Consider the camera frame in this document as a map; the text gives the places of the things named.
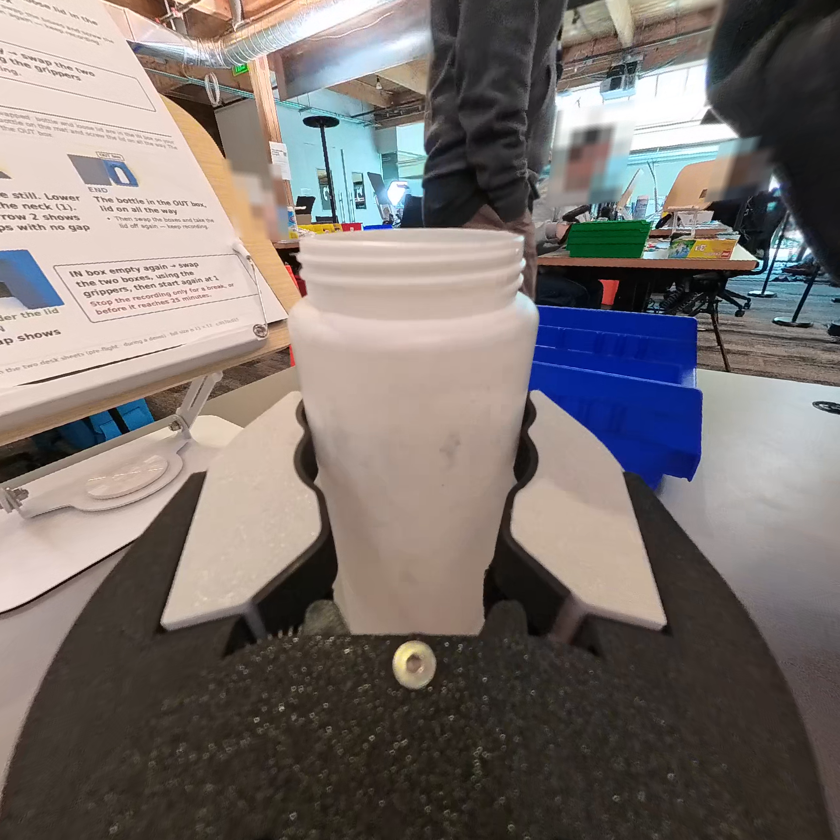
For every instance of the blue floor box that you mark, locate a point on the blue floor box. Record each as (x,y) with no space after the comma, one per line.
(105,426)

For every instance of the background wooden desk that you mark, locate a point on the background wooden desk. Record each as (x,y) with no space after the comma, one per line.
(656,262)

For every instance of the small yellow bins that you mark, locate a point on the small yellow bins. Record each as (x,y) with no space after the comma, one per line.
(320,228)

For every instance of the yellow printed carton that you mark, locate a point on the yellow printed carton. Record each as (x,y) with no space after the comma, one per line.
(702,248)

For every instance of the white stand base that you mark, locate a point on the white stand base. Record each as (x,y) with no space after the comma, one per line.
(65,544)

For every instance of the ceiling projector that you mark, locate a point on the ceiling projector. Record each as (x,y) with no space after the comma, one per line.
(620,79)

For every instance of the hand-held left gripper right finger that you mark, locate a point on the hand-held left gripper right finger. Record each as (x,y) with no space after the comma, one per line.
(577,525)

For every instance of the metal table grommet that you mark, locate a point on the metal table grommet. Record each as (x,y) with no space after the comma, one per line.
(828,407)

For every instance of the black office chair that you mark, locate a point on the black office chair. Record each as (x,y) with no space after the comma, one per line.
(748,229)

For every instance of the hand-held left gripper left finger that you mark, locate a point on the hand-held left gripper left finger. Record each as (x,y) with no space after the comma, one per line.
(243,525)

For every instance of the green storage bin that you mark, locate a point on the green storage bin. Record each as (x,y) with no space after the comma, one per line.
(607,239)

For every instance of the printed instruction sheet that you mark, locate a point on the printed instruction sheet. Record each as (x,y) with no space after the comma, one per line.
(98,197)

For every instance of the white plastic bottle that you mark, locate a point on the white plastic bottle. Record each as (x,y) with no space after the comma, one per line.
(413,426)

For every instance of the blue storage bin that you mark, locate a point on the blue storage bin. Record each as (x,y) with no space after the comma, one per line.
(623,394)

